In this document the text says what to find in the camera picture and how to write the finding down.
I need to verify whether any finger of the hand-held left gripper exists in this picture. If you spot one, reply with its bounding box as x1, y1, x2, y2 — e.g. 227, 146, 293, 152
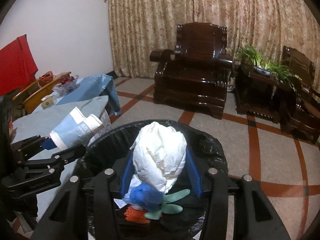
24, 144, 87, 172
10, 134, 58, 157

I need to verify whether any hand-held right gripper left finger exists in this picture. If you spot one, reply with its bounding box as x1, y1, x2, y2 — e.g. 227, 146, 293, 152
31, 155, 137, 240

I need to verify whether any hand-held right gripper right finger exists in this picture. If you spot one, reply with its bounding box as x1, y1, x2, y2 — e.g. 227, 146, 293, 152
186, 150, 292, 240

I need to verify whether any blue white paper cup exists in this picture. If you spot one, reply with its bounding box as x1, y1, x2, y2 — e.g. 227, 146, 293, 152
49, 107, 103, 150

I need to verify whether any white blue carton box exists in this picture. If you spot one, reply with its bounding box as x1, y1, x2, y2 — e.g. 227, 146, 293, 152
114, 197, 128, 210

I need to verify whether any blue plastic bag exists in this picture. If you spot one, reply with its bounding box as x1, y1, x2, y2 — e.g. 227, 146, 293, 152
124, 182, 164, 210

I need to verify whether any small orange foam net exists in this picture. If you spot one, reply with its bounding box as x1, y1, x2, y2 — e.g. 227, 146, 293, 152
124, 205, 148, 224

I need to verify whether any bin with black liner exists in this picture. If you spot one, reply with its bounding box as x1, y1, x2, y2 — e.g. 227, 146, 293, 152
75, 120, 229, 240

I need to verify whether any white tissue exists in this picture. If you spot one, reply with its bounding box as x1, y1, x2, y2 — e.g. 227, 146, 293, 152
129, 121, 188, 194

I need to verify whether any green rubber glove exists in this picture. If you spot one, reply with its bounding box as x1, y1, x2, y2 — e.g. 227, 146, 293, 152
144, 189, 191, 220

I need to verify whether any grey blue tablecloth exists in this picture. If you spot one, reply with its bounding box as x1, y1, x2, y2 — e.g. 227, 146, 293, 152
10, 95, 112, 220

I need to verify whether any glass fruit bowl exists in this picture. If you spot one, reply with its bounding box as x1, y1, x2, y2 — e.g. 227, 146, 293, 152
54, 76, 79, 96

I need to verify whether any light blue tablecloth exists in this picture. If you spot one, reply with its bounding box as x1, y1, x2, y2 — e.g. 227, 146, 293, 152
32, 74, 122, 117

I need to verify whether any red cloth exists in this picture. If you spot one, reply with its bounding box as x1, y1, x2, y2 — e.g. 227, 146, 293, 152
0, 34, 38, 96

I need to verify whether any dark wooden armchair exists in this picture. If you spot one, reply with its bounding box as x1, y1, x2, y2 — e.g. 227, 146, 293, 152
280, 45, 320, 144
150, 22, 233, 120

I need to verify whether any dark wooden side table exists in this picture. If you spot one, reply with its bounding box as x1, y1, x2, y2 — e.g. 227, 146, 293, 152
235, 62, 300, 124

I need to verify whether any potted green plant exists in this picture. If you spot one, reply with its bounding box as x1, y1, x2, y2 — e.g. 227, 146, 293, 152
236, 44, 304, 90

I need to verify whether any beige patterned curtain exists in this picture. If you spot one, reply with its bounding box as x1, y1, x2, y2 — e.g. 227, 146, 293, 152
104, 0, 320, 95

